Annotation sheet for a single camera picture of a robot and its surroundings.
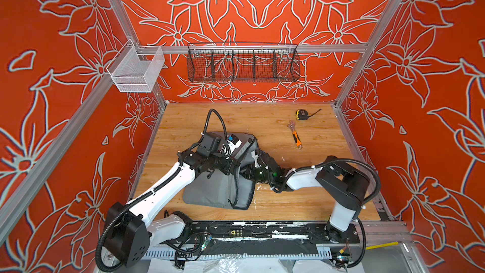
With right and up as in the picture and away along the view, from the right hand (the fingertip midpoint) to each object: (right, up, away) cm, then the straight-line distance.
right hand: (238, 170), depth 86 cm
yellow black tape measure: (+38, +27, +24) cm, 52 cm away
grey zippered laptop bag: (-3, -5, -11) cm, 13 cm away
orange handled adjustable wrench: (+32, +13, +15) cm, 38 cm away
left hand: (+1, +6, -9) cm, 11 cm away
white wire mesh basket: (-52, +49, +7) cm, 72 cm away
